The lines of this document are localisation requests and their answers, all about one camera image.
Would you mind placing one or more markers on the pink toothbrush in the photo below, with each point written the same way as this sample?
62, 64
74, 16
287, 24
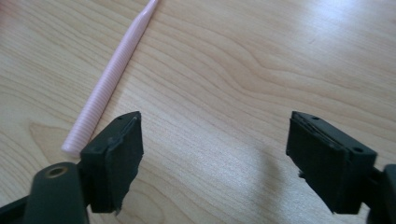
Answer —
106, 84

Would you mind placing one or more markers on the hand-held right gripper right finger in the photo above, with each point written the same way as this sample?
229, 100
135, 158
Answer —
327, 161

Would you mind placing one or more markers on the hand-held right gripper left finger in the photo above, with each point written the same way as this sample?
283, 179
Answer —
120, 161

